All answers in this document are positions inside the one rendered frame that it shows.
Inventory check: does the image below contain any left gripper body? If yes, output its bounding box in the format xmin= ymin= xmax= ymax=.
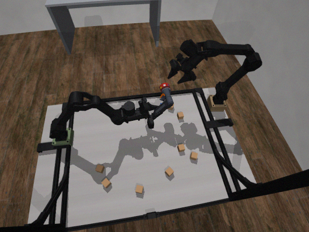
xmin=135 ymin=97 xmax=154 ymax=129

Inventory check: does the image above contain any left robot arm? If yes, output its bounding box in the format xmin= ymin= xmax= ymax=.
xmin=49 ymin=91 xmax=150 ymax=142

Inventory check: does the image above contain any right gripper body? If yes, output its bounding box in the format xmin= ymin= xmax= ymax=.
xmin=169 ymin=57 xmax=197 ymax=81

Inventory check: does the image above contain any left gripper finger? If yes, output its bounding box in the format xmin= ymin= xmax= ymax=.
xmin=148 ymin=102 xmax=158 ymax=111
xmin=152 ymin=112 xmax=163 ymax=120

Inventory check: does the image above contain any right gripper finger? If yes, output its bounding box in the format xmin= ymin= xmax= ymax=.
xmin=177 ymin=73 xmax=191 ymax=84
xmin=168 ymin=68 xmax=178 ymax=79

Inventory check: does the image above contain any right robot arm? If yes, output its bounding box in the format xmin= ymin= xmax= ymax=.
xmin=180 ymin=39 xmax=262 ymax=104

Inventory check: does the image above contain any black hose nozzle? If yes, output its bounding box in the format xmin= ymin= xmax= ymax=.
xmin=153 ymin=83 xmax=174 ymax=114

